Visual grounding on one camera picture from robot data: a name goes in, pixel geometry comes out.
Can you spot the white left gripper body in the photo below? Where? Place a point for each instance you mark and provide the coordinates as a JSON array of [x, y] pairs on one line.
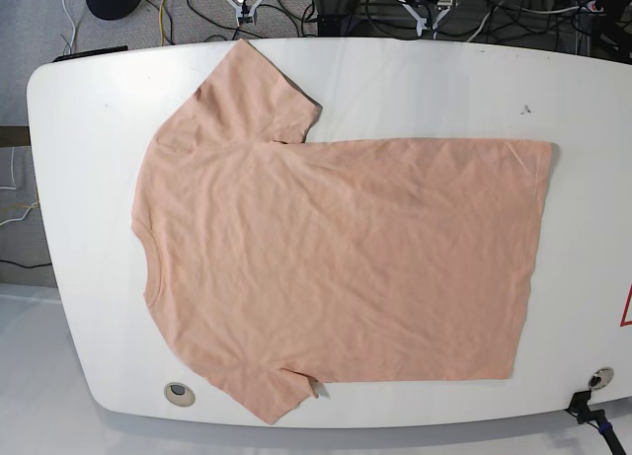
[[428, 15]]

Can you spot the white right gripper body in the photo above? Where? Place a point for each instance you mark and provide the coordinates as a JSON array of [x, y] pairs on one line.
[[245, 11]]

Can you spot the peach pink T-shirt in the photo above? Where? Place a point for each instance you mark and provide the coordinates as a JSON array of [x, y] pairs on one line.
[[274, 263]]

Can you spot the black flat bar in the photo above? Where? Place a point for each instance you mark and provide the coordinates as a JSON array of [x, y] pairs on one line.
[[89, 53]]

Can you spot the black aluminium frame post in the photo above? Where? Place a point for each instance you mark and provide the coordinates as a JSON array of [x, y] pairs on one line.
[[335, 18]]

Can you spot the left table cable grommet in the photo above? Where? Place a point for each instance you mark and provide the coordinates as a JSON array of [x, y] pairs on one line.
[[179, 395]]

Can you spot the table cable grommet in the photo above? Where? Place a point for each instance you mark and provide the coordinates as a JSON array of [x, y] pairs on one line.
[[601, 378], [179, 395]]

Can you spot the right table cable grommet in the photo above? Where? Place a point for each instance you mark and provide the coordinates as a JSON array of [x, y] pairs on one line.
[[601, 378]]

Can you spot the black clamp mount with cable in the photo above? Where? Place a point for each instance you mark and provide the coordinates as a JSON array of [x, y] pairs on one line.
[[580, 410]]

